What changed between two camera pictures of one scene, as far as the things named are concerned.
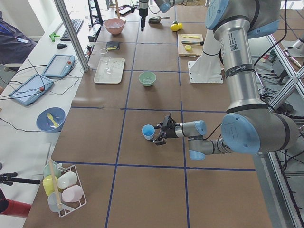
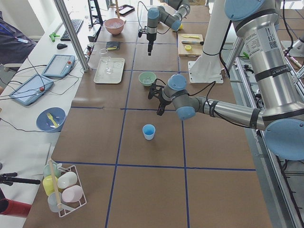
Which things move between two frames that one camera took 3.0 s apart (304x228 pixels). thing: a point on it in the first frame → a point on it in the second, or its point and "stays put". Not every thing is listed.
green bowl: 147,78 stays put
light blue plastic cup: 148,131 stays put
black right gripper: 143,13 → 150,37
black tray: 125,10 stays put
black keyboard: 77,23 stays put
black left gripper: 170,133 → 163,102
